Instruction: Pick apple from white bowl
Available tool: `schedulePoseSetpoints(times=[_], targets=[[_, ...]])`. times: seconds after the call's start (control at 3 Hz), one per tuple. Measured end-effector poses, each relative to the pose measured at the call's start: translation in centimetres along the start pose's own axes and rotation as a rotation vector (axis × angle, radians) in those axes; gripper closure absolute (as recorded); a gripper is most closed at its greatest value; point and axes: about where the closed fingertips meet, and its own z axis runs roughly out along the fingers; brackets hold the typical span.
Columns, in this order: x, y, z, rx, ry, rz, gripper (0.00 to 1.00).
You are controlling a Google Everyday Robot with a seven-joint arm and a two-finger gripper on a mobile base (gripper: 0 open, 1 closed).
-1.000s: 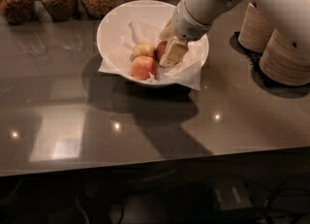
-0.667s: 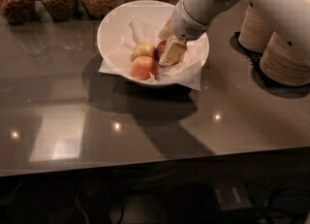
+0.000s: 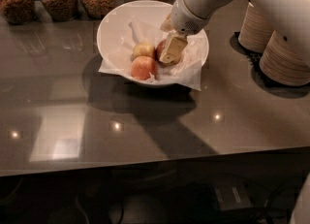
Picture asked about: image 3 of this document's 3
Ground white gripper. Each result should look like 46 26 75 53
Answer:
159 0 210 63

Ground red-yellow apple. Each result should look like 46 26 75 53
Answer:
156 40 181 66

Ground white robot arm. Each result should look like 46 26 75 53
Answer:
161 0 310 66

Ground yellow apple back left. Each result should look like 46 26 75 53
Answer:
133 43 155 58

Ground white bowl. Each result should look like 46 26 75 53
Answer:
96 0 210 88

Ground red apple front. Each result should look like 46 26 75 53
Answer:
131 56 158 80

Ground white paper napkin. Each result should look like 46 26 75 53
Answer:
98 7 208 91

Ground rear stack paper bowls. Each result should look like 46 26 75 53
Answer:
238 3 273 53

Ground black tray mat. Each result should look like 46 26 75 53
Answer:
230 32 310 91

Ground glass jar far left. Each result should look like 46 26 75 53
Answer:
0 0 35 24

